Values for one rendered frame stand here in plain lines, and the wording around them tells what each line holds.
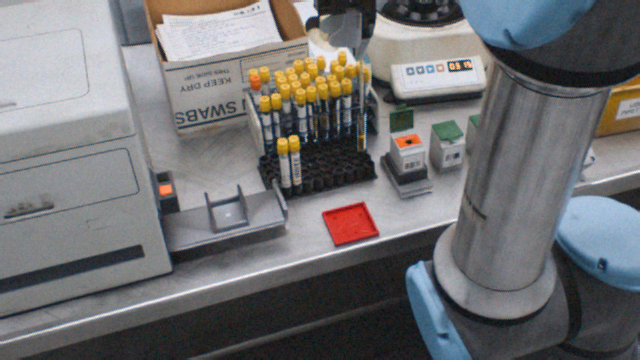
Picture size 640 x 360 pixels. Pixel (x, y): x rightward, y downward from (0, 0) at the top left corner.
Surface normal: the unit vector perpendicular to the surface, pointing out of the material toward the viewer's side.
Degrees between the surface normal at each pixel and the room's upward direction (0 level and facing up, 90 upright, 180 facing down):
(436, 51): 90
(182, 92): 90
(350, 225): 0
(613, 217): 7
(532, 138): 95
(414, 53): 90
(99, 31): 0
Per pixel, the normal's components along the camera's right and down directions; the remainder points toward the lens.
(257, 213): 0.00, -0.74
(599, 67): 0.06, 0.74
